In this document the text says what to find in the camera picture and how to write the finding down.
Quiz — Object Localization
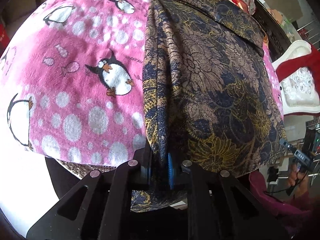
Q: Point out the dark floral patterned garment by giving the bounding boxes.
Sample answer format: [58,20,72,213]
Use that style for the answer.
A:
[131,0,285,212]

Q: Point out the magenta right sleeve forearm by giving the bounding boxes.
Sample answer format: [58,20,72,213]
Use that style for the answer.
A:
[249,170,319,237]

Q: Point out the right hand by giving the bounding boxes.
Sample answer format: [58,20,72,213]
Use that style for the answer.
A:
[287,164,309,198]

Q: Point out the white ornate chair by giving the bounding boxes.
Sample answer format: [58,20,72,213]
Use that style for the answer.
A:
[272,40,319,116]

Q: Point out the red cloth on chair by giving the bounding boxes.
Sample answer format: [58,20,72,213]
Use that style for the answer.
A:
[276,45,320,94]

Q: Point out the metal stair railing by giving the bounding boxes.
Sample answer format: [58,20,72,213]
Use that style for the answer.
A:
[297,19,320,50]

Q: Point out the pink penguin blanket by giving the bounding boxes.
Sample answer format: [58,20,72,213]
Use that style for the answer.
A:
[0,0,284,168]

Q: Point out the red gift boxes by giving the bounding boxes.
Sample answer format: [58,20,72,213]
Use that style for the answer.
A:
[0,23,10,55]

